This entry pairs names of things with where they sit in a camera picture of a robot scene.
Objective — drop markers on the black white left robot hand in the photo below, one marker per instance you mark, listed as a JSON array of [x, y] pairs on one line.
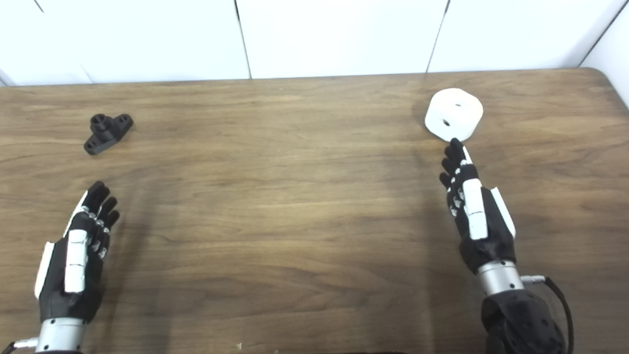
[[73, 265]]

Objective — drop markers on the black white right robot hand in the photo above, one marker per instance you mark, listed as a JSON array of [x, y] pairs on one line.
[[484, 236]]

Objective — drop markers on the round white piece with holes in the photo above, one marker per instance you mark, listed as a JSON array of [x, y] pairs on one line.
[[454, 114]]

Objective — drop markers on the black flanged holder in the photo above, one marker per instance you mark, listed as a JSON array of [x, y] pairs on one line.
[[108, 130]]

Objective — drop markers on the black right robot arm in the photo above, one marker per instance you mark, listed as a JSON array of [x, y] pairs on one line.
[[516, 319]]

